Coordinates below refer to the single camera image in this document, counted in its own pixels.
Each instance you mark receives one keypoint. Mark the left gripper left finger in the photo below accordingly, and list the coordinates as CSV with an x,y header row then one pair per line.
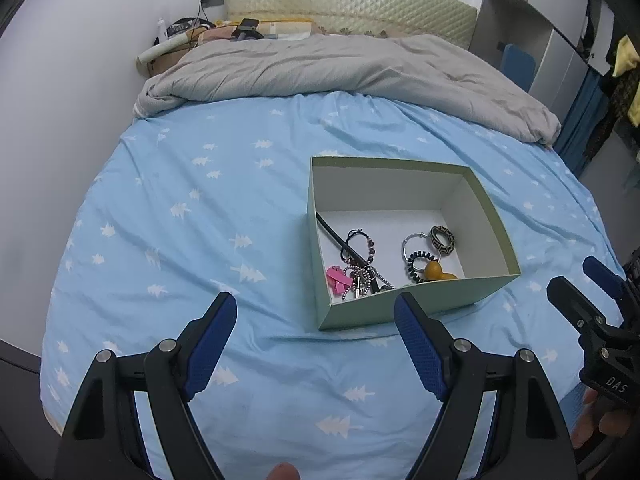
x,y
102,438

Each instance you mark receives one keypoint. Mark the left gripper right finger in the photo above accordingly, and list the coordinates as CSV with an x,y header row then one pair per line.
x,y
527,437

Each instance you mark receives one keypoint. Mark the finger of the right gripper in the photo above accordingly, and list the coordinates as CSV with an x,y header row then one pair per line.
x,y
594,333
612,284

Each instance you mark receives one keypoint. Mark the black patterned bangle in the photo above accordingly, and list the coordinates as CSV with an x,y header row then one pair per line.
x,y
442,239

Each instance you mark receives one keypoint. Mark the orange wooden gourd pendant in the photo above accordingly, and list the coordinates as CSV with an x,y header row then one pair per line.
x,y
433,272

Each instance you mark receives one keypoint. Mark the pink ribbon keychain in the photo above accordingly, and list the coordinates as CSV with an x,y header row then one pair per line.
x,y
339,282

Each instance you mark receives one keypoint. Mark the person's right hand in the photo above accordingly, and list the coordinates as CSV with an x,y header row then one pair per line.
x,y
613,423

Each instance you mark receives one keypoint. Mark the person's left hand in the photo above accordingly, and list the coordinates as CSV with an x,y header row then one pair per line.
x,y
283,471

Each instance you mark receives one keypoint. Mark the blue curtain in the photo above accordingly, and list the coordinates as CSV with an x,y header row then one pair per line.
x,y
588,108

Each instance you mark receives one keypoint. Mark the yellow hanging garment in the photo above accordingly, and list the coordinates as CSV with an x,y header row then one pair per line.
x,y
626,57

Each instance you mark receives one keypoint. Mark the blue chair back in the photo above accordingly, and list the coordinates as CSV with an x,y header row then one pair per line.
x,y
518,65

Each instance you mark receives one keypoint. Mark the green cardboard box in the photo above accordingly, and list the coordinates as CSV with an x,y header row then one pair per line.
x,y
371,216

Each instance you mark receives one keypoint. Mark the light blue bed sheet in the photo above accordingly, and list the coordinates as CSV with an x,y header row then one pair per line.
x,y
213,197

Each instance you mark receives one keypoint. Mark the grey duvet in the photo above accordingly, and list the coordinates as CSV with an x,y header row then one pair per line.
x,y
424,70

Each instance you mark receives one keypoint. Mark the grey wardrobe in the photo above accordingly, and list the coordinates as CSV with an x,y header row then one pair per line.
x,y
565,38

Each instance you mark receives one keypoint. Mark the cream quilted headboard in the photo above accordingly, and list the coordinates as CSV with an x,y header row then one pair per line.
x,y
452,20

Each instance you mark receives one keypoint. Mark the bedside clutter pile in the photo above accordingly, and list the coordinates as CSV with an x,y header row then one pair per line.
x,y
180,37

